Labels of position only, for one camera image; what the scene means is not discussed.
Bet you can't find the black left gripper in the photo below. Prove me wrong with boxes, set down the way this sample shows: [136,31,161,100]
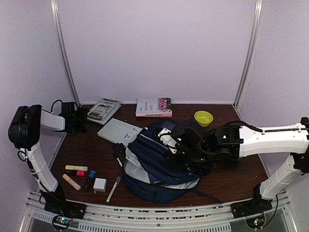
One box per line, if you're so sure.
[70,107,89,133]

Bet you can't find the navy blue student backpack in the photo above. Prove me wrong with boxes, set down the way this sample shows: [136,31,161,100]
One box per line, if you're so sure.
[122,118,215,204]

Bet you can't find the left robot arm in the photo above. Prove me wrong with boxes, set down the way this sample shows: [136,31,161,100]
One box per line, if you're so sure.
[8,100,88,215]

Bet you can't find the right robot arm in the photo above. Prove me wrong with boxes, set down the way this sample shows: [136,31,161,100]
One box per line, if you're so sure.
[158,117,309,214]

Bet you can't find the lime green bowl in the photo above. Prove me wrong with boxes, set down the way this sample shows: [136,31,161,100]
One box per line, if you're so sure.
[194,111,213,127]

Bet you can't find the grey Ianra magazine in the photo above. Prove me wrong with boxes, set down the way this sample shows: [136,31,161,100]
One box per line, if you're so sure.
[87,98,121,125]

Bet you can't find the pale green paperback book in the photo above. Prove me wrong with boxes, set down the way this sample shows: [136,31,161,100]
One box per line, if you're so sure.
[97,118,142,147]

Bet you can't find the yellow highlighter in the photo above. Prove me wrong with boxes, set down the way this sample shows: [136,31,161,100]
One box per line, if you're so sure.
[65,165,88,172]

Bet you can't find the white Designer Fate book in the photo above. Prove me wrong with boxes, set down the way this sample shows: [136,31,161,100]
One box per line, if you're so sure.
[135,97,172,118]

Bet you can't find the pink highlighter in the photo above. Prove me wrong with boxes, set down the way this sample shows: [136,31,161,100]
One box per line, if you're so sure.
[65,170,85,177]

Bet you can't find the blue cap marker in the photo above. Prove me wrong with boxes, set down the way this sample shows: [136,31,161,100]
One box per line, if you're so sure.
[83,170,96,192]

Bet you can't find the beige highlighter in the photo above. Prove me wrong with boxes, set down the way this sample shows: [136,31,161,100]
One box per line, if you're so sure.
[62,174,81,191]

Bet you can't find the blue white pen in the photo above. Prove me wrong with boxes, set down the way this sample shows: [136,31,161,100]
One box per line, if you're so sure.
[113,152,123,167]

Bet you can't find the white power adapter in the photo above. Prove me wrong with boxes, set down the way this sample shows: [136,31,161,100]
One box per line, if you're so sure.
[93,178,107,194]

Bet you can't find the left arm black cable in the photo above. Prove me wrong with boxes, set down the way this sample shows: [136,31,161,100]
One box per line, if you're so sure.
[50,99,65,116]

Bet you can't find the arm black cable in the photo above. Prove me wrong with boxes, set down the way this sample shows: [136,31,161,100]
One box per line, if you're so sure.
[224,120,266,133]
[50,99,65,116]

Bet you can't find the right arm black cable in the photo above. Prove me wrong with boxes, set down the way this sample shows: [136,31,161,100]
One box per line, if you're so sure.
[224,120,266,133]

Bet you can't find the aluminium front rail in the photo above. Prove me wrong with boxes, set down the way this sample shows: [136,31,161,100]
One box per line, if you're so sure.
[17,191,300,232]

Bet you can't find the aluminium frame post right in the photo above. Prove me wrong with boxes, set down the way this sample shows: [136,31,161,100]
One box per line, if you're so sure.
[233,0,264,111]

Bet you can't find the aluminium frame post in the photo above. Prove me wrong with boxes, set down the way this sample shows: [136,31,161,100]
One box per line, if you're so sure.
[50,0,80,105]
[233,0,264,111]

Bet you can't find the aluminium frame post left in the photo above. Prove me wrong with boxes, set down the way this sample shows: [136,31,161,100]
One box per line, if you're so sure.
[50,0,80,105]

